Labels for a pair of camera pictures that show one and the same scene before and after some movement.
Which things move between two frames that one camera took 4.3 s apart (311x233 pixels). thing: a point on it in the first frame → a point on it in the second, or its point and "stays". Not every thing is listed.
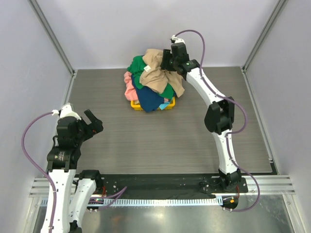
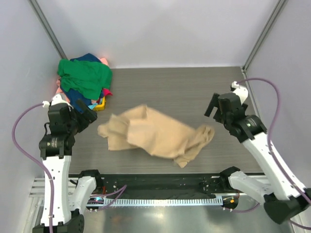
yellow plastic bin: (138, 108) → (100, 107)
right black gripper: (164, 64) → (215, 103)
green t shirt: (135, 67) → (87, 78)
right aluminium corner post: (244, 68) stays
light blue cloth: (164, 105) → (92, 107)
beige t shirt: (153, 76) → (140, 128)
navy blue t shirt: (149, 99) → (72, 98)
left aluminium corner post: (43, 19) stays
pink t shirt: (130, 93) → (58, 91)
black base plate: (168, 185) stays
